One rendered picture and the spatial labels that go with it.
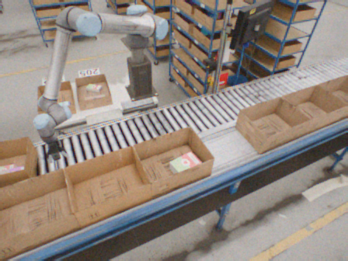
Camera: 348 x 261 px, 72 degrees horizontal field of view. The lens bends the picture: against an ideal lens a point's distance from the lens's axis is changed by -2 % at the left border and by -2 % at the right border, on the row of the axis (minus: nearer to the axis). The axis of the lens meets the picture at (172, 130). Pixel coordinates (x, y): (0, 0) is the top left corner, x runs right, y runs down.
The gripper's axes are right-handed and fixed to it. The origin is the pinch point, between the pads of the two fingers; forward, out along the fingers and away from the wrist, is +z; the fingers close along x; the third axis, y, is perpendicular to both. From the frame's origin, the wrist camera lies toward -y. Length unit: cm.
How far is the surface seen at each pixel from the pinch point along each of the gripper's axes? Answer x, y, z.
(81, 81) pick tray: -32, 91, -1
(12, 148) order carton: 27.6, 21.5, -3.1
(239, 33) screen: -145, 13, -59
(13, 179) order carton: 26.8, -7.8, -5.1
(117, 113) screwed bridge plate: -51, 37, 5
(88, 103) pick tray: -31, 53, -1
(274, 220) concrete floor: -154, -78, 80
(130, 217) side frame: -30, -64, -11
